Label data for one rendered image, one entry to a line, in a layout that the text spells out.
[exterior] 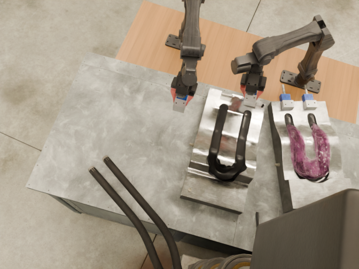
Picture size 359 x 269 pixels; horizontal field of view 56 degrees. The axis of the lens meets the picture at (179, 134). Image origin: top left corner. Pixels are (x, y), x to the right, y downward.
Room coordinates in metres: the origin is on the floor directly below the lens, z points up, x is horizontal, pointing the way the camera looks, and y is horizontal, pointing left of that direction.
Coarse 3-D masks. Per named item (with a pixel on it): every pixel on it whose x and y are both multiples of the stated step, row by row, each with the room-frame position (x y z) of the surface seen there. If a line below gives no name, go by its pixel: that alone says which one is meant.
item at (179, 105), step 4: (176, 100) 0.65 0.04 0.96; (180, 100) 0.65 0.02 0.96; (184, 100) 0.66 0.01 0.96; (176, 104) 0.63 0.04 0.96; (180, 104) 0.63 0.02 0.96; (184, 104) 0.64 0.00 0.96; (176, 108) 0.62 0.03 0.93; (180, 108) 0.62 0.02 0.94; (184, 108) 0.62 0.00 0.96; (180, 112) 0.62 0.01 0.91
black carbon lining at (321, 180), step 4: (284, 116) 0.73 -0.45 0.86; (288, 116) 0.73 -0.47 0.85; (308, 116) 0.75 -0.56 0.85; (312, 116) 0.76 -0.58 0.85; (288, 120) 0.71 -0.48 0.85; (292, 120) 0.72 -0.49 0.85; (308, 120) 0.73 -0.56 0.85; (312, 120) 0.74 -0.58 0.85; (292, 124) 0.69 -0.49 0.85; (312, 124) 0.71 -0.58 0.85; (316, 124) 0.72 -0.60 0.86; (296, 172) 0.47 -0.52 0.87; (300, 176) 0.46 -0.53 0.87; (328, 176) 0.47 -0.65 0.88; (312, 180) 0.45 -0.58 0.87; (316, 180) 0.45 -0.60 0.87; (320, 180) 0.45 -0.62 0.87; (324, 180) 0.45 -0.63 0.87
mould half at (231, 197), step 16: (208, 96) 0.74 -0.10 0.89; (240, 96) 0.77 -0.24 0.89; (208, 112) 0.66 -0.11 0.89; (240, 112) 0.69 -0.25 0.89; (256, 112) 0.70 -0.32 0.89; (208, 128) 0.59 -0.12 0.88; (224, 128) 0.60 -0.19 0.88; (256, 128) 0.63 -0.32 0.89; (208, 144) 0.50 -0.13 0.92; (224, 144) 0.52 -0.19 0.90; (256, 144) 0.55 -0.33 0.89; (192, 160) 0.41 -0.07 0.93; (224, 160) 0.44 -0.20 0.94; (192, 176) 0.37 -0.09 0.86; (208, 176) 0.38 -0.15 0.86; (240, 176) 0.39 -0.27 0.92; (192, 192) 0.30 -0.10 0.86; (208, 192) 0.32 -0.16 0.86; (224, 192) 0.33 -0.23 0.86; (240, 192) 0.34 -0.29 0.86; (224, 208) 0.27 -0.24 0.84; (240, 208) 0.28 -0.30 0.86
